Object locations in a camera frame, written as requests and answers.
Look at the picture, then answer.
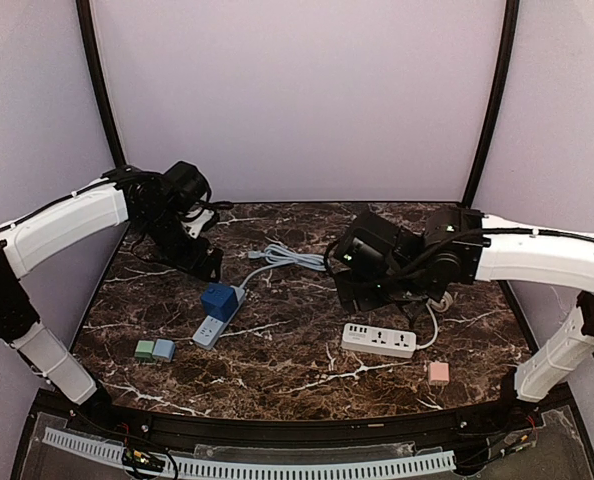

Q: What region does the blue cube socket adapter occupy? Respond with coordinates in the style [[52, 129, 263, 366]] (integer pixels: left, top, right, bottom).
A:
[[200, 283, 239, 322]]

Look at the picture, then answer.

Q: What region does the pink plug adapter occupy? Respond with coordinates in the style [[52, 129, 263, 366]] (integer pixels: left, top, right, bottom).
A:
[[428, 362, 450, 386]]

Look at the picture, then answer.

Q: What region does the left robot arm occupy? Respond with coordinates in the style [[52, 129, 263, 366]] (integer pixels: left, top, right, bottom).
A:
[[0, 161, 223, 406]]

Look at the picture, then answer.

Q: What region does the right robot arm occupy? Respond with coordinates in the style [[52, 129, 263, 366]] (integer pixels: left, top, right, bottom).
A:
[[323, 207, 594, 403]]

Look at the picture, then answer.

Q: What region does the light blue plug adapter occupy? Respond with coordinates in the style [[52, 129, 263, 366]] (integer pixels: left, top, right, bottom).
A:
[[152, 339, 176, 363]]

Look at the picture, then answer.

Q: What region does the green plug adapter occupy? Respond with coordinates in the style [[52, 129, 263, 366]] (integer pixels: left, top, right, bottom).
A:
[[133, 340, 155, 363]]

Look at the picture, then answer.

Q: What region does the white power strip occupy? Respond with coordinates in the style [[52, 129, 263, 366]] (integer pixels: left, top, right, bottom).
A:
[[341, 323, 417, 359]]

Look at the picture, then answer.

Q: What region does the light blue power strip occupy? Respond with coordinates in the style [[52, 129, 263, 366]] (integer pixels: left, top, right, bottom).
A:
[[192, 286, 246, 350]]

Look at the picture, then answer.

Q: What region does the light blue power cable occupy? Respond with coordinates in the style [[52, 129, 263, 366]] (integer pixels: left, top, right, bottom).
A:
[[238, 243, 331, 291]]

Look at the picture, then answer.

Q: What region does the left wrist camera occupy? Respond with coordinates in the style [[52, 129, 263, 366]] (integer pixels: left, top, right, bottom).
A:
[[164, 161, 212, 213]]

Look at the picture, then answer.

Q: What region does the black front rail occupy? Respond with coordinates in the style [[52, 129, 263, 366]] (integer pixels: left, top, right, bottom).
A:
[[60, 402, 532, 451]]

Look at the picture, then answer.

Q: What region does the grey slotted cable duct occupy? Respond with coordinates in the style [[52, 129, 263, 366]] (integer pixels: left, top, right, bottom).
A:
[[42, 427, 457, 479]]

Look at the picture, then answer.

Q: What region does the left black frame post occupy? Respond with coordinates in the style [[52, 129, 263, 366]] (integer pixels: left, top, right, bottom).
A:
[[75, 0, 127, 167]]

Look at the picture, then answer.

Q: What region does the black frame post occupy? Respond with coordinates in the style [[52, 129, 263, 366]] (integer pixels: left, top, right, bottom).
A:
[[460, 0, 520, 208], [75, 0, 127, 167]]

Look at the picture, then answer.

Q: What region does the right black frame post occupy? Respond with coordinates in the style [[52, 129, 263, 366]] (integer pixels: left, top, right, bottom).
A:
[[460, 0, 520, 208]]

